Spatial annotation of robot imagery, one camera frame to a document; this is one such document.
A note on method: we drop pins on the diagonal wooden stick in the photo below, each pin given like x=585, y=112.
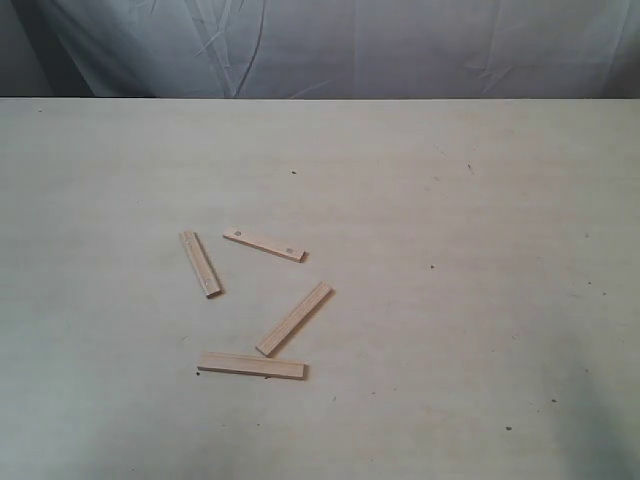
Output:
x=291, y=322

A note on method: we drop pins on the white backdrop curtain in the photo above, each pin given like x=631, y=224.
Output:
x=320, y=49

